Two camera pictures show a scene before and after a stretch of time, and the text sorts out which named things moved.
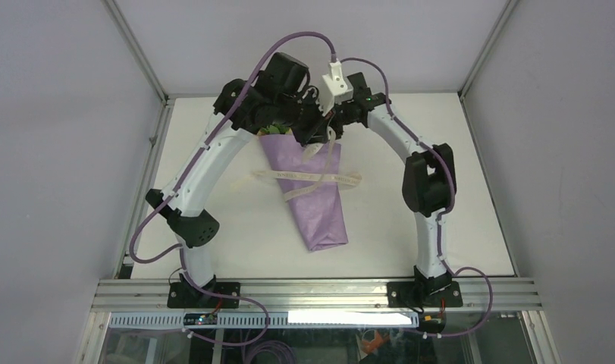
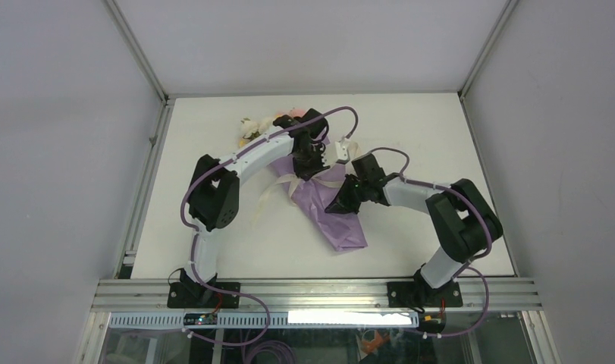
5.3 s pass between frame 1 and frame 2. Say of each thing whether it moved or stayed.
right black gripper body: moved
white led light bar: stayed
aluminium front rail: stayed
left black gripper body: moved
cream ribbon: moved
